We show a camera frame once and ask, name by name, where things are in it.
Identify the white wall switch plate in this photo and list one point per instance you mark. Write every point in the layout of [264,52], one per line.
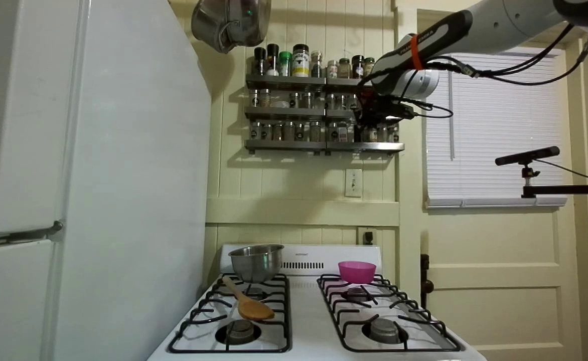
[352,183]

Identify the small black wall outlet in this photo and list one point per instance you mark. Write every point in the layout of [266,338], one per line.
[368,238]

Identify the white refrigerator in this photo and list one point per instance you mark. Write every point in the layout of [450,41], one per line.
[126,201]

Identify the pink plastic bowl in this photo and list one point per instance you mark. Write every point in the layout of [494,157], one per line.
[356,271]

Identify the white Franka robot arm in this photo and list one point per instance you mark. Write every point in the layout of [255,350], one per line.
[506,23]

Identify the large yellow-label jar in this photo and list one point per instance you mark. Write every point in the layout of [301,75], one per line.
[300,63]

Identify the black burner grate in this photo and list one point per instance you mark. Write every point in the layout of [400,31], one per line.
[226,350]
[400,350]

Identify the white bottle black cap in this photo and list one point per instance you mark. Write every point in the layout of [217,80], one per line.
[272,63]

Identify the gray wall spice rack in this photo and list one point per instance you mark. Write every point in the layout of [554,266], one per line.
[285,144]

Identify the stainless steel pot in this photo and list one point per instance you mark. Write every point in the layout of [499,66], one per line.
[255,261]

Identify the cream panel door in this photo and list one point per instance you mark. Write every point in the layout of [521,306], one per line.
[506,267]

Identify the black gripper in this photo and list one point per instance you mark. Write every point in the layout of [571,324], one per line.
[393,109]

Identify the gray hanging kitchen utensil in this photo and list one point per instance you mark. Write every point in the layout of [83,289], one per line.
[229,26]

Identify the dark spice bottle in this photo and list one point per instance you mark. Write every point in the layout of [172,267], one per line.
[357,66]

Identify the dark-lidded spice jar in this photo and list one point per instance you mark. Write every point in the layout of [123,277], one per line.
[259,63]

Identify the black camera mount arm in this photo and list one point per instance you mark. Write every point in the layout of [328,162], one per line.
[567,188]

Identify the green-capped spice jar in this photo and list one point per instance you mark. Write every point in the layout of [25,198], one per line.
[283,63]

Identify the white gas stove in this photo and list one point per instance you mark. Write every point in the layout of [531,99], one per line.
[305,327]

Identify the wooden spoon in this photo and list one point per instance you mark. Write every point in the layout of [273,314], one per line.
[254,309]

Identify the small glass spice jar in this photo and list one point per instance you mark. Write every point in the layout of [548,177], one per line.
[332,71]
[315,66]
[369,66]
[343,69]

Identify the black stereo camera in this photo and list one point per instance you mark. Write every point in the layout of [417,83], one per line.
[526,154]

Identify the white window blind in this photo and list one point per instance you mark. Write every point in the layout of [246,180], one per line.
[506,120]

